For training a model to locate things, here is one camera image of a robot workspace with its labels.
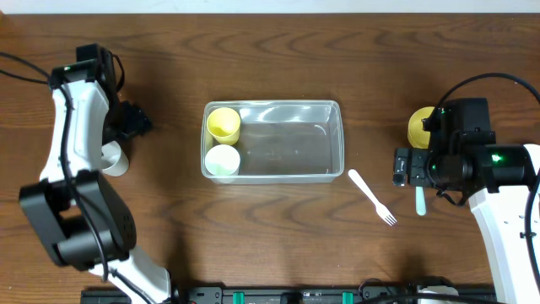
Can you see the white plastic fork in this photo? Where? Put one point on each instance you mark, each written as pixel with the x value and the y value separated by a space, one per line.
pixel 382 211

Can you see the yellow plastic bowl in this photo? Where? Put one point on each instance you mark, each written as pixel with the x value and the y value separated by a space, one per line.
pixel 417 137

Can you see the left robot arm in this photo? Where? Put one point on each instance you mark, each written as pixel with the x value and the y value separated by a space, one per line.
pixel 80 219

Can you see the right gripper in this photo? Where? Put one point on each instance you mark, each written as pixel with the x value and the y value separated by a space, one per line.
pixel 418 167

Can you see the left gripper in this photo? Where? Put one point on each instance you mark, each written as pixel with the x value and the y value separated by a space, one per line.
pixel 133 120

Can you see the clear plastic container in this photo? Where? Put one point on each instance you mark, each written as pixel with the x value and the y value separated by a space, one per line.
pixel 282 141

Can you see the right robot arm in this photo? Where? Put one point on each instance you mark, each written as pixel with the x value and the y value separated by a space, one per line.
pixel 496 181

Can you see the grey plastic cup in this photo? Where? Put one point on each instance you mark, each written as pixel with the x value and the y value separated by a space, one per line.
pixel 114 161

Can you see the yellow plastic cup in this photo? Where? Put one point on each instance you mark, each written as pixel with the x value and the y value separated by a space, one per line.
pixel 224 125

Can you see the pale green plastic spoon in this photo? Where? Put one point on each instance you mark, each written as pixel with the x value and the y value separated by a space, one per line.
pixel 420 204

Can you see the white plastic cup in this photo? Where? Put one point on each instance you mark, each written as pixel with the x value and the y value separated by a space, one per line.
pixel 222 160

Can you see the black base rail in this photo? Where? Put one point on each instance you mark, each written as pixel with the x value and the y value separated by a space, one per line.
pixel 218 295

